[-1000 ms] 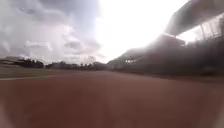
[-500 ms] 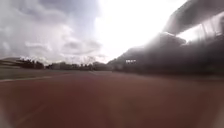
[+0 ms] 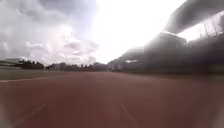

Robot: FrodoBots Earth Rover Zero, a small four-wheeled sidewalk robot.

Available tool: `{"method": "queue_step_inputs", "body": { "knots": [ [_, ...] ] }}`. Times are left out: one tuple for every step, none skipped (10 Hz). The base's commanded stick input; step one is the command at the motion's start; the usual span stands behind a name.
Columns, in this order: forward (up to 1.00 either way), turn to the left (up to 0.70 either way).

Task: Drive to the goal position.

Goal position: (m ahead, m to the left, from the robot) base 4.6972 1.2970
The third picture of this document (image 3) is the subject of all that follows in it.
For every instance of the grass field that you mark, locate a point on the grass field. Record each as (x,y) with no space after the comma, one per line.
(23,73)

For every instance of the red running track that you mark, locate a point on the red running track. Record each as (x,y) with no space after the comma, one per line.
(100,96)

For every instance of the row of distant trees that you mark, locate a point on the row of distant trees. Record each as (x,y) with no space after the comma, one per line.
(76,66)

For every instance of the grandstand building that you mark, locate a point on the grandstand building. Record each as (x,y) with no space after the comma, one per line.
(173,53)

